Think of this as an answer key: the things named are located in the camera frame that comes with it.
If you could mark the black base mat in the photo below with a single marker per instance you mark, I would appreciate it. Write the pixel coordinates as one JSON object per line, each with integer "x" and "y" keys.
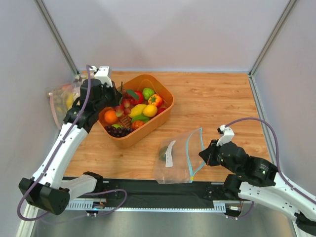
{"x": 141, "y": 193}

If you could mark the left aluminium frame post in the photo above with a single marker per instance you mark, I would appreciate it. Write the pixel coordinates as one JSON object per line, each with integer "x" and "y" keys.
{"x": 56, "y": 35}

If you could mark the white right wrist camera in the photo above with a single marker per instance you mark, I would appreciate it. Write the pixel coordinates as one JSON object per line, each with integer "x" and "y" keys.
{"x": 226, "y": 135}

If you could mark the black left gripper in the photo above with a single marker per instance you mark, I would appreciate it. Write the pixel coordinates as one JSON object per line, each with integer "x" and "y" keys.
{"x": 112, "y": 93}

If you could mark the red fake apple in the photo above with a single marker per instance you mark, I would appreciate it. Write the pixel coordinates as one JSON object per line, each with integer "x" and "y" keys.
{"x": 140, "y": 99}

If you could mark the brown fake waffle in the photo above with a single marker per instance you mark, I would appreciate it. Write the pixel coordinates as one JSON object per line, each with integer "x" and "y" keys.
{"x": 125, "y": 121}

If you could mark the aluminium frame post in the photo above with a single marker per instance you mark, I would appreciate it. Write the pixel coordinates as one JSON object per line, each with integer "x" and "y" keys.
{"x": 273, "y": 35}
{"x": 56, "y": 35}

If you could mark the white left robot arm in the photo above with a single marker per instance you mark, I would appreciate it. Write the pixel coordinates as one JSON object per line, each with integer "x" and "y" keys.
{"x": 46, "y": 189}

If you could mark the small green fake fruit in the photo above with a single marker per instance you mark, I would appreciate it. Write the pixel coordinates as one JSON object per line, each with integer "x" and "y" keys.
{"x": 116, "y": 126}

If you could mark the yellow fake mango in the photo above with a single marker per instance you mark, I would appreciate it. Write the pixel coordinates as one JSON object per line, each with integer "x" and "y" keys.
{"x": 137, "y": 110}

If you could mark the orange fake tomato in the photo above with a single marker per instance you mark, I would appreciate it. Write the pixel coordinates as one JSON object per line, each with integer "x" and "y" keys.
{"x": 155, "y": 100}

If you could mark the small orange fake fruit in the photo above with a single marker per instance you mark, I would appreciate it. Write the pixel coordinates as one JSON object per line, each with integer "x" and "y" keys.
{"x": 137, "y": 124}

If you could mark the pink zip top bag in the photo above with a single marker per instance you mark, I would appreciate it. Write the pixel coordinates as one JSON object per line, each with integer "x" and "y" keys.
{"x": 61, "y": 100}

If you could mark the blue zip top bag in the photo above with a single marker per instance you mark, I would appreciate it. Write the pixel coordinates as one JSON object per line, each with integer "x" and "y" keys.
{"x": 182, "y": 159}

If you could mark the red fake fruit in basket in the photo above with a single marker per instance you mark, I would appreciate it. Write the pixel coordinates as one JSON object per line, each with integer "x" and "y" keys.
{"x": 160, "y": 110}

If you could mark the yellow fake lemon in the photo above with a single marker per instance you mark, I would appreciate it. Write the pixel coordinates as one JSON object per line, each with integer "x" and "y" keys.
{"x": 150, "y": 110}

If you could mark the right aluminium frame post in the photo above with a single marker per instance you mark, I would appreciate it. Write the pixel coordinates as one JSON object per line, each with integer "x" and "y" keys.
{"x": 273, "y": 35}

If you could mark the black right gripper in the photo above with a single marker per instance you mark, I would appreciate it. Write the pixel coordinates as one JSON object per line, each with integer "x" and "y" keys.
{"x": 210, "y": 153}

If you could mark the green fake pepper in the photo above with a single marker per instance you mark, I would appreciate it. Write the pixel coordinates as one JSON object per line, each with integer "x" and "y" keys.
{"x": 147, "y": 93}

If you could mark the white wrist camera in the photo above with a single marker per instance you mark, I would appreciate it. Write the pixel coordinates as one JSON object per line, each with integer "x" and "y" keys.
{"x": 103, "y": 74}
{"x": 226, "y": 135}

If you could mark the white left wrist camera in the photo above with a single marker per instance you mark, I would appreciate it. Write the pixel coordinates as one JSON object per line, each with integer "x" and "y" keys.
{"x": 103, "y": 74}

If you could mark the fake orange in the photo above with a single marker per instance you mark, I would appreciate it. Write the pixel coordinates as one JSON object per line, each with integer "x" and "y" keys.
{"x": 110, "y": 117}

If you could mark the green fake mango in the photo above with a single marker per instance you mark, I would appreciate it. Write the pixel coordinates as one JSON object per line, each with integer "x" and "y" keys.
{"x": 140, "y": 117}

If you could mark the grey slotted cable duct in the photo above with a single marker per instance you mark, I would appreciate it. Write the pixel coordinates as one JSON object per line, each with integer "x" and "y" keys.
{"x": 90, "y": 205}

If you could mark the polka dot plastic bag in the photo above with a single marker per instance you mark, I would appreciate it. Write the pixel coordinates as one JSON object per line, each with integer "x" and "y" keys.
{"x": 80, "y": 78}

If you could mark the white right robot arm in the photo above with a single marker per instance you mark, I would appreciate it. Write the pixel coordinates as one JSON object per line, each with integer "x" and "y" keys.
{"x": 258, "y": 180}

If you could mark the purple fake grapes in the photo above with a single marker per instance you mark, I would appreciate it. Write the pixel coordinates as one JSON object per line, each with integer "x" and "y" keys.
{"x": 118, "y": 132}

